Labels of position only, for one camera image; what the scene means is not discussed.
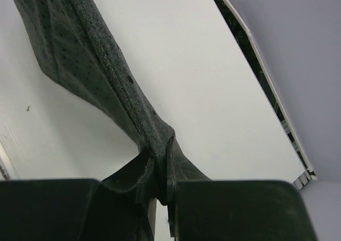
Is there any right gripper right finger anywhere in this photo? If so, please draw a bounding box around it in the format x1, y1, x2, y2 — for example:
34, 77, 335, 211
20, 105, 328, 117
165, 135, 319, 241

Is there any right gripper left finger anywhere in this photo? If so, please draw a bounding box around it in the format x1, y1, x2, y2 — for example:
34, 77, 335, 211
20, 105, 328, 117
0, 147, 157, 241

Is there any dark grey dotted skirt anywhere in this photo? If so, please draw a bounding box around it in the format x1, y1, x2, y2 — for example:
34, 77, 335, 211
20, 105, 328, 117
6, 0, 176, 206

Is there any aluminium rail frame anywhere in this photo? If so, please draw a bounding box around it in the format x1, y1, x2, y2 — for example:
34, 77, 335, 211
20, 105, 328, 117
292, 170, 317, 190

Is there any white back wall trim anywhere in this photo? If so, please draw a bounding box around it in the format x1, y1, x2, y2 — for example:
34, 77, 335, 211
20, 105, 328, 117
222, 0, 318, 182

